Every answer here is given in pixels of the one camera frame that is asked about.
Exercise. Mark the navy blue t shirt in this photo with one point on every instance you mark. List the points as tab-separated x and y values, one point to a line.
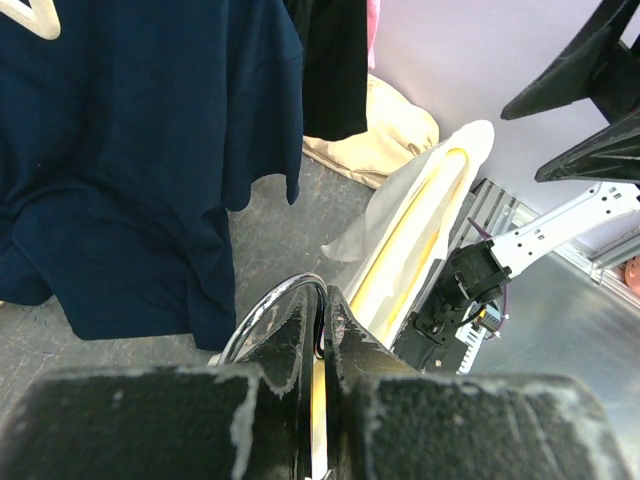
125	143

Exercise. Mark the aluminium frame rails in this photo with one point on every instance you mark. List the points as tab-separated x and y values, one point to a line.
507	255

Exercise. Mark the yellow hanger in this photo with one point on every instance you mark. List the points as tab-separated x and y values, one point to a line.
380	420

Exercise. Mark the pink t shirt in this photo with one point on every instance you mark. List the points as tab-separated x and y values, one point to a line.
373	8

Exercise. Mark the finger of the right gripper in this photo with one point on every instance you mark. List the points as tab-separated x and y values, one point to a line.
611	154
595	65

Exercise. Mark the cream multi-loop hanger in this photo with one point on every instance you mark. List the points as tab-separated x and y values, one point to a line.
37	16

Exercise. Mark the white t shirt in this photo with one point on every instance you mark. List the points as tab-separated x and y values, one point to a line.
400	210

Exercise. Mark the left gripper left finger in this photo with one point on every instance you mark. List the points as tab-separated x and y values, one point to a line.
249	419

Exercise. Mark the white slotted cable duct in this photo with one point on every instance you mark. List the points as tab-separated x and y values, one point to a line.
473	334

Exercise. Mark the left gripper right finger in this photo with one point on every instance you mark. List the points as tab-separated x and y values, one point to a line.
520	426

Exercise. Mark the beige garment on floor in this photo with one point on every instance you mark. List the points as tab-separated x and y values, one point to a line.
397	132

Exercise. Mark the black t shirt left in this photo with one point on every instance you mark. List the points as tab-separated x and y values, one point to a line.
333	34

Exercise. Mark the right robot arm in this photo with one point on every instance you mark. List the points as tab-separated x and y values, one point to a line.
452	322

